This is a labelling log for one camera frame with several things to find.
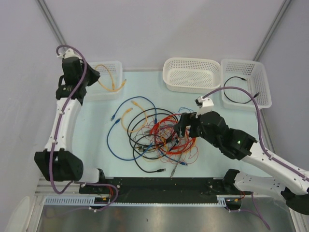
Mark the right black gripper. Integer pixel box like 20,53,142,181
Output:
172,112,219,148

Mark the thick red orange cable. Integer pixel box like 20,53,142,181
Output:
149,114,197,155

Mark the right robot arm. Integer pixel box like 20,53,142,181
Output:
173,111,309,215

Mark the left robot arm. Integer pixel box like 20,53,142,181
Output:
34,57,107,193

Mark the left white plastic basket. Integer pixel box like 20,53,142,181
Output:
84,61,126,102

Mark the white plastic basket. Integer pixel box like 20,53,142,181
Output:
221,58,272,112
84,61,126,102
162,58,221,94

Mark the middle white plastic basket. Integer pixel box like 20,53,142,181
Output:
162,58,221,94

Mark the right white plastic basket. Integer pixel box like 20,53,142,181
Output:
221,58,272,112

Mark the black ethernet cable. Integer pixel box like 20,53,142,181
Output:
127,108,179,174

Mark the thin blue wire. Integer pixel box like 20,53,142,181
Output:
177,106,196,116

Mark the thin orange wire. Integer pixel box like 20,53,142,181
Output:
142,113,200,166

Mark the yellow ethernet cable in basket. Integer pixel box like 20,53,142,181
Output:
94,64,127,92

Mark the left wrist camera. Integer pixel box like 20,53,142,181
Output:
57,48,80,59

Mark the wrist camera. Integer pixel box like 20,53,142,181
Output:
57,48,80,59
195,96,214,118

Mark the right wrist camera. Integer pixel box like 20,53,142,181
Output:
195,96,214,118

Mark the yellow ethernet cable on table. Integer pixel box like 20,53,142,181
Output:
120,100,148,133

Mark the long blue ethernet cable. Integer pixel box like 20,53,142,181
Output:
106,96,157,161

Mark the black cable in basket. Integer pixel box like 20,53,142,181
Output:
223,76,260,104

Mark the white slotted cable duct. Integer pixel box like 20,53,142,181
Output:
44,196,226,207

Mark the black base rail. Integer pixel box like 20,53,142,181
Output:
79,176,243,210

